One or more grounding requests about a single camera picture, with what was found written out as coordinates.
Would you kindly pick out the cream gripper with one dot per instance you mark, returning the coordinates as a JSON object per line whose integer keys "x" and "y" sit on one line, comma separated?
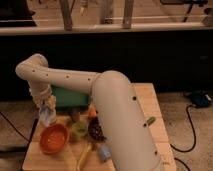
{"x": 48, "y": 100}

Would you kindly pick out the grey-blue towel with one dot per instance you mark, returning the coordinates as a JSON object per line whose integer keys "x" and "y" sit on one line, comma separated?
{"x": 45, "y": 109}

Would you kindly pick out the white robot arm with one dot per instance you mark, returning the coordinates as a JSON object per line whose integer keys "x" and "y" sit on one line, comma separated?
{"x": 119, "y": 112}

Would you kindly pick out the white paper cup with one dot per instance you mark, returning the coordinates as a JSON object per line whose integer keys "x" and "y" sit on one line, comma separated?
{"x": 47, "y": 119}

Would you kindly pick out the green plastic tray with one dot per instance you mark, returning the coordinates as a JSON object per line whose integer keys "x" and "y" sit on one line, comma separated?
{"x": 69, "y": 98}

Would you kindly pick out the orange bowl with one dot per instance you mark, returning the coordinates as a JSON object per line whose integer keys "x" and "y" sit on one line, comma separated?
{"x": 53, "y": 139}

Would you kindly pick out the green lettuce toy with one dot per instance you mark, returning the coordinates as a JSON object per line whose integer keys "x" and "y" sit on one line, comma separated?
{"x": 80, "y": 129}

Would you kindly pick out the orange fruit toy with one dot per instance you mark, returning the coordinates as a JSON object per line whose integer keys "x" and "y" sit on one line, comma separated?
{"x": 92, "y": 112}

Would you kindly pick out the dark bowl with beads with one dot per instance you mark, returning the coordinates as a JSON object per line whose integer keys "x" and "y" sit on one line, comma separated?
{"x": 95, "y": 131}

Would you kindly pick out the yellow banana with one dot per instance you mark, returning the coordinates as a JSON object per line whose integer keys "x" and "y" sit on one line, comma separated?
{"x": 83, "y": 157}

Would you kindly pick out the blue sponge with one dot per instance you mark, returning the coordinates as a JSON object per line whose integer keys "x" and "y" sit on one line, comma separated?
{"x": 104, "y": 153}

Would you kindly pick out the green pepper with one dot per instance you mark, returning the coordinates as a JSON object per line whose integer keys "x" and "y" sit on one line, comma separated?
{"x": 151, "y": 120}

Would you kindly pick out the dark blue floor object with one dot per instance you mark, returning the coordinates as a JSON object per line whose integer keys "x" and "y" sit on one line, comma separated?
{"x": 199, "y": 99}

